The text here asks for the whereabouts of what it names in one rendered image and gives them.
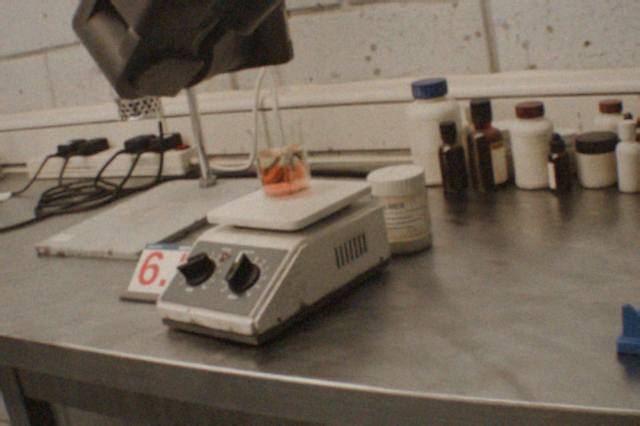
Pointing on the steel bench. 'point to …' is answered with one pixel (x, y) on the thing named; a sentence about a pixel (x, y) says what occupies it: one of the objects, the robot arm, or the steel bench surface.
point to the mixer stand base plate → (146, 220)
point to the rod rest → (627, 341)
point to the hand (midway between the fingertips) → (261, 22)
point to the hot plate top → (239, 214)
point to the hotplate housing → (295, 271)
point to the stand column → (200, 140)
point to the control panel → (217, 296)
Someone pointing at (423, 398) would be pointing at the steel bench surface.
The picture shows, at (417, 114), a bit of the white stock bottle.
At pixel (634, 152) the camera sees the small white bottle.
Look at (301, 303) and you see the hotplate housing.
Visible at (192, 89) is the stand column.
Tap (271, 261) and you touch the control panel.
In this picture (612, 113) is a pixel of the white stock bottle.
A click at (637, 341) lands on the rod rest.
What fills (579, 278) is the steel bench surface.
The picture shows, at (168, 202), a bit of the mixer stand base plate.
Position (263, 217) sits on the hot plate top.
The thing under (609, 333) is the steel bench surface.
